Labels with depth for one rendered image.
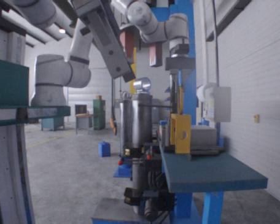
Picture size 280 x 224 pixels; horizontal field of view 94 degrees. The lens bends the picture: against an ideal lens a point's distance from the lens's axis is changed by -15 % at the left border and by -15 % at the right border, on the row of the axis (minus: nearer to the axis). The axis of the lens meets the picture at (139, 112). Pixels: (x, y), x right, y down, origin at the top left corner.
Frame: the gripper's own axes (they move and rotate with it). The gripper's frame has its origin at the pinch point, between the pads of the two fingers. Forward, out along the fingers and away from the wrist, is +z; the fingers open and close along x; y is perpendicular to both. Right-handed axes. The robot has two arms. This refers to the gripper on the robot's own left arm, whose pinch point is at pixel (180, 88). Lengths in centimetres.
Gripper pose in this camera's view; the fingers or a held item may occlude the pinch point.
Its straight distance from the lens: 69.6
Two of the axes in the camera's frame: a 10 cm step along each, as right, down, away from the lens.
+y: 0.7, -0.4, 10.0
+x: -10.0, 0.0, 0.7
